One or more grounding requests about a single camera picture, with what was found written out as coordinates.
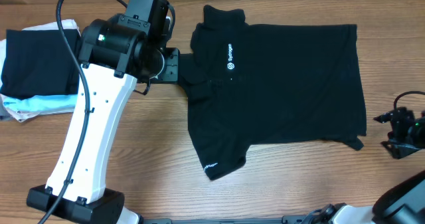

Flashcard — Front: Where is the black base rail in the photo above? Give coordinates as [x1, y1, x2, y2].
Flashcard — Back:
[141, 215, 311, 224]

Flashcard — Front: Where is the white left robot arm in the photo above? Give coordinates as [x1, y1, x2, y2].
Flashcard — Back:
[27, 14, 179, 223]

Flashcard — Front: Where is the folded black shirt on stack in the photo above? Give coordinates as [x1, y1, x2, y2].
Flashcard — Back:
[1, 30, 79, 100]

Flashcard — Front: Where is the black polo shirt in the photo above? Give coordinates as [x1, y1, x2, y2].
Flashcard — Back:
[179, 5, 367, 180]

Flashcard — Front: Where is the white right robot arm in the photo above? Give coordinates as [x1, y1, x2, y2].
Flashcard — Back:
[301, 107, 424, 224]

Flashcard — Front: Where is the folded light blue shirt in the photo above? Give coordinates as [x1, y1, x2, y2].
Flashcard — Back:
[1, 94, 78, 114]

